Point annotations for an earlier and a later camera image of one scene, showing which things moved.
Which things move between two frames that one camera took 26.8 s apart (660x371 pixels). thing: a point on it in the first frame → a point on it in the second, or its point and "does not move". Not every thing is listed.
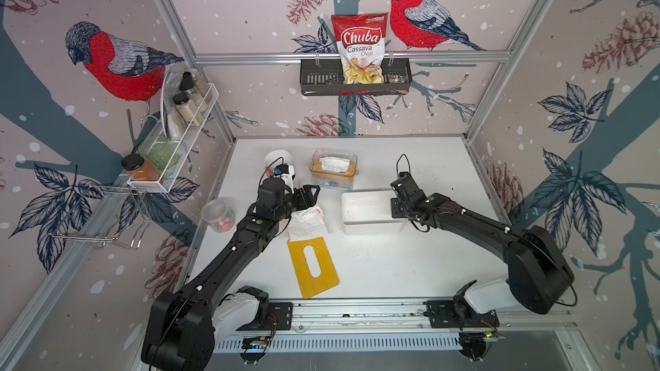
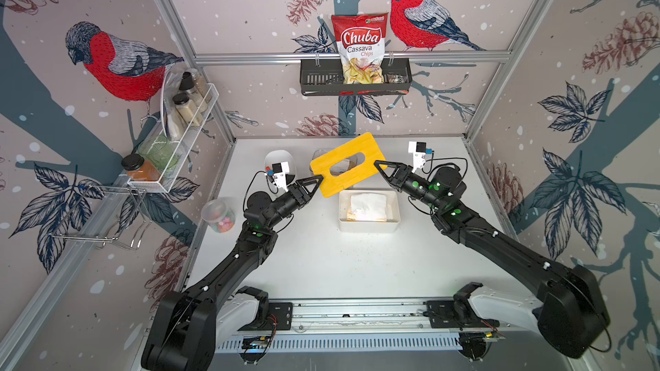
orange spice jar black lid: (139, 169) does not move
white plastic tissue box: (369, 213) does not move
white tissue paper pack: (307, 224) → (368, 208)
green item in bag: (160, 152) does not move
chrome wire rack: (106, 214) does not move
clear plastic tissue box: (334, 169) does not move
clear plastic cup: (218, 215) does not move
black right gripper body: (399, 210) → (420, 189)
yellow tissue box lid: (310, 286) → (331, 183)
